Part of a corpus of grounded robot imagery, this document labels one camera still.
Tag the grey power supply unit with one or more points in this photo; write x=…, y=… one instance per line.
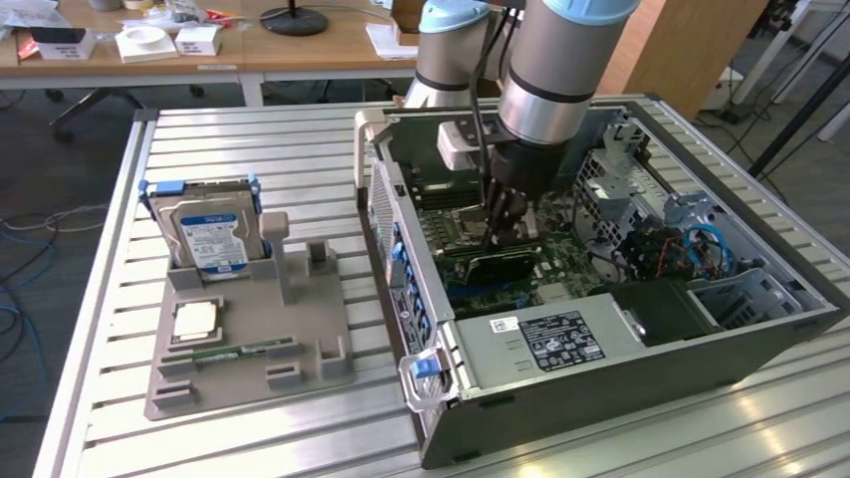
x=491, y=348

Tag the white box with tape roll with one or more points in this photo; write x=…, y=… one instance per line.
x=143, y=45

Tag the white labelled box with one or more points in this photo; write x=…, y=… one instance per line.
x=67, y=50

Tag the black office chair base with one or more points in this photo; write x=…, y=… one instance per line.
x=73, y=112

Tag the silver disk bay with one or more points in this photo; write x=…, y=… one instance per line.
x=743, y=299

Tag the dark grey PC case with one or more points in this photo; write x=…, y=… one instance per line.
x=598, y=398

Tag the installed green RAM stick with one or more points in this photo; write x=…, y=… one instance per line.
x=458, y=251

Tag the white paper stack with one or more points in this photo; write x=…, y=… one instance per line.
x=388, y=45

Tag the hard disk with blue carrier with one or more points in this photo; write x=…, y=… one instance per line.
x=206, y=234

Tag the green motherboard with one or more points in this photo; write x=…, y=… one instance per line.
x=564, y=256

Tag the black slanted stand pole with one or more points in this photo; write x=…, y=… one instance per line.
x=797, y=122

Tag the blue expansion slot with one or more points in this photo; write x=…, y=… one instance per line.
x=458, y=291

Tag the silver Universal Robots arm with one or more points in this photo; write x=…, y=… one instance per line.
x=558, y=74

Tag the clear case latch blue tab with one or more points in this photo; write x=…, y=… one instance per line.
x=422, y=371

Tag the white floor bin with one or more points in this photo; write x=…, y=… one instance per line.
x=721, y=94

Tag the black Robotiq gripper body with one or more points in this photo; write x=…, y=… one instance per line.
x=527, y=167

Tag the CPU socket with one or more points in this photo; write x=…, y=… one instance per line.
x=468, y=224

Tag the black graphics card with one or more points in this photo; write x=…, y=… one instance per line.
x=500, y=271

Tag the wooden desk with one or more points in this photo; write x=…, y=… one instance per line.
x=99, y=67

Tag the silver CPU chip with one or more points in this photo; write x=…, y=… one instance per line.
x=194, y=321

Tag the blue bracket clips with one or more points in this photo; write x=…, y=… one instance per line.
x=398, y=249

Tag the black lamp base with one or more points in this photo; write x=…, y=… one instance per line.
x=295, y=24

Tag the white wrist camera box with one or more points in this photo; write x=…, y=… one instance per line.
x=455, y=152

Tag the brown cardboard box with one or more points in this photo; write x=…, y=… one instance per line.
x=403, y=15

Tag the wooden cabinet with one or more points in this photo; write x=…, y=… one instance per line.
x=703, y=50

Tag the silver perforated drive cage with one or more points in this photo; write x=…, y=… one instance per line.
x=611, y=189

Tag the white cube box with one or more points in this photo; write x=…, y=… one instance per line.
x=198, y=42

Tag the grey parts rack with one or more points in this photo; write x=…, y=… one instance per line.
x=266, y=318

